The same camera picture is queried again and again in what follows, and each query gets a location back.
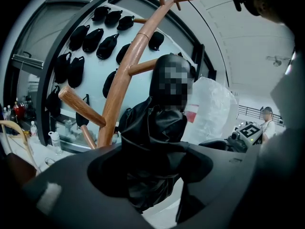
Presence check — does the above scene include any white bottle with handle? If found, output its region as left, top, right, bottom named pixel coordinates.
left=48, top=131, right=62, bottom=156

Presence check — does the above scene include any large clear plastic bag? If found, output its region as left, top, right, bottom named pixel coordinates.
left=184, top=76, right=239, bottom=146

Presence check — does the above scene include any person's head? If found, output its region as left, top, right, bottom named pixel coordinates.
left=243, top=0, right=296, bottom=25

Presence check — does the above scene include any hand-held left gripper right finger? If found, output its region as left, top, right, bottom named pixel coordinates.
left=176, top=144, right=260, bottom=229

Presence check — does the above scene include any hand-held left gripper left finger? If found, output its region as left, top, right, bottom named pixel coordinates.
left=22, top=144, right=153, bottom=229

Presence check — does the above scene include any black railing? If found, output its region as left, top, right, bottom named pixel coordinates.
left=238, top=105, right=285, bottom=127

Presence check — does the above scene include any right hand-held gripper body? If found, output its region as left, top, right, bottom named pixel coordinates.
left=228, top=124, right=263, bottom=153

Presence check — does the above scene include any wooden coat stand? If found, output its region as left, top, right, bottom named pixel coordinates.
left=58, top=0, right=194, bottom=150

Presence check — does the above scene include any wooden chair brown seat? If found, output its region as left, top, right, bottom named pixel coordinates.
left=0, top=119, right=40, bottom=188

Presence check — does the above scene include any person's dark clothing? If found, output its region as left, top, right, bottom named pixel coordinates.
left=258, top=24, right=305, bottom=229

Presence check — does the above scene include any black cap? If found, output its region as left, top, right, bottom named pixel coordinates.
left=118, top=52, right=198, bottom=214

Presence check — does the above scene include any black head-worn camera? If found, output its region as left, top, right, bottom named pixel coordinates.
left=231, top=0, right=244, bottom=11

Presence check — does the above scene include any white window ledge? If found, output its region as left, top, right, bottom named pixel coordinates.
left=0, top=127, right=96, bottom=176

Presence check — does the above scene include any group of black waist bags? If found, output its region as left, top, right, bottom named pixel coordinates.
left=45, top=5, right=198, bottom=128

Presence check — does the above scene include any ceiling light fixture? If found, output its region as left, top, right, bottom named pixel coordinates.
left=266, top=55, right=292, bottom=67

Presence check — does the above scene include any red drink bottle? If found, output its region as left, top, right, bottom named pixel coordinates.
left=13, top=101, right=24, bottom=119

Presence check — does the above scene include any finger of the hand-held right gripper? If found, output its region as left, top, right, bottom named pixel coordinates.
left=199, top=139, right=232, bottom=152

